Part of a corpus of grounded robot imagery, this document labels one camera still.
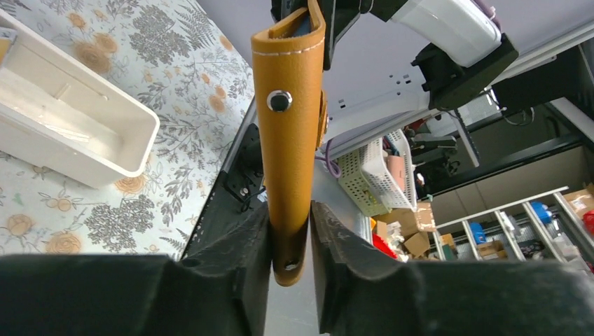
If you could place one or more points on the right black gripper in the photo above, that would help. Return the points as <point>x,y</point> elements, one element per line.
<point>338,15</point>

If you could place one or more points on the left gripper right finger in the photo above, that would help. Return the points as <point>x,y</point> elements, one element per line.
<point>362,291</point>

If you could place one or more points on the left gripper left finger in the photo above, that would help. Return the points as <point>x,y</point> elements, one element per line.
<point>220,290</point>

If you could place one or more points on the orange leather card holder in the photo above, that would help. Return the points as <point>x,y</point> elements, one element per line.
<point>287,63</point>

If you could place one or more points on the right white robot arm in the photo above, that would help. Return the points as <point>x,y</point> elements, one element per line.
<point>467,49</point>

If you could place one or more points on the cardboard boxes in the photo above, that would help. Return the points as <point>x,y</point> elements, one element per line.
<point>414,226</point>

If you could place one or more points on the white perforated basket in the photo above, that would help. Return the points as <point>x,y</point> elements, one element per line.
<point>369,184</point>

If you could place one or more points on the floral table mat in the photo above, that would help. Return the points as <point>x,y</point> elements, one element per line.
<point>169,56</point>

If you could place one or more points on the white plastic tray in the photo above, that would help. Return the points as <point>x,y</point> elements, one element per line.
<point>59,114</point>

